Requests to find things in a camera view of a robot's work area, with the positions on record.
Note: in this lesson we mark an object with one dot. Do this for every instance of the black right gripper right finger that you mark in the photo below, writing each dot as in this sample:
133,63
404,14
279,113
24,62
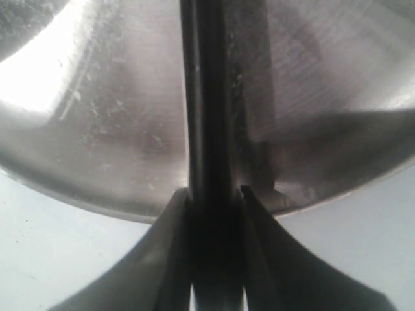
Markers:
281,274

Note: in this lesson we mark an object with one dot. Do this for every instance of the black knife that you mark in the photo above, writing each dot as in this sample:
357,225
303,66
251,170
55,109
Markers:
214,215

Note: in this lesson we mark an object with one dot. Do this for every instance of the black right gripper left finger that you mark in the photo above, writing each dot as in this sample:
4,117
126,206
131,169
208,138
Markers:
154,275

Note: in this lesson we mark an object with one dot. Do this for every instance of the round steel plate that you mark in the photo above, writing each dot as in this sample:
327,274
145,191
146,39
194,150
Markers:
93,99

